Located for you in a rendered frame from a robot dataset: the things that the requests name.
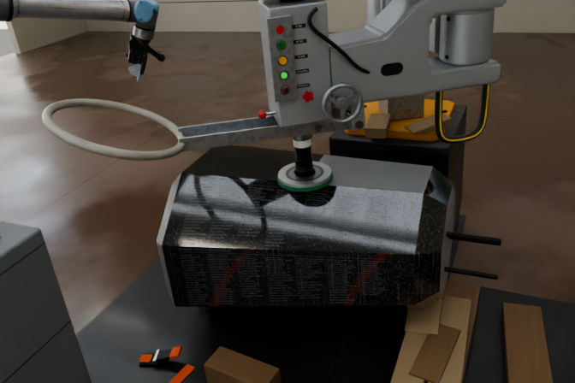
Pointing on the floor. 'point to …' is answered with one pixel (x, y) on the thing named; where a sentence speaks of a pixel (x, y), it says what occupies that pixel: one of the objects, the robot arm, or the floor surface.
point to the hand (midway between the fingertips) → (139, 79)
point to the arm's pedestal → (34, 314)
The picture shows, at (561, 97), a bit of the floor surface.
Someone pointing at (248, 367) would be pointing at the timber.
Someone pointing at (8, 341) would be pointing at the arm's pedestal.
